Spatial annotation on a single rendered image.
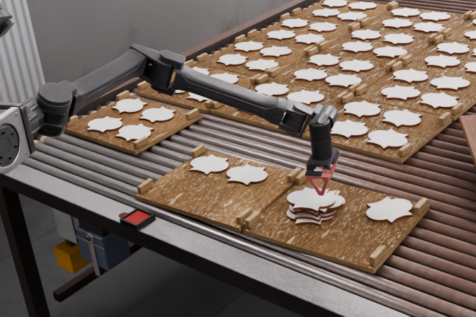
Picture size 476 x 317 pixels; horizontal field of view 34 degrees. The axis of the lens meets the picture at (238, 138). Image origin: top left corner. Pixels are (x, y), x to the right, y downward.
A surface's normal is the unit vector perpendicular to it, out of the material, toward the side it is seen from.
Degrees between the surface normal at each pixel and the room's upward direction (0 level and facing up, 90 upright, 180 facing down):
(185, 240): 0
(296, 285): 0
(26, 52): 90
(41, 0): 90
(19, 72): 90
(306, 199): 0
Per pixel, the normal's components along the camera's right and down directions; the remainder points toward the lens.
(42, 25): 0.75, 0.22
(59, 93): 0.30, -0.78
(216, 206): -0.11, -0.89
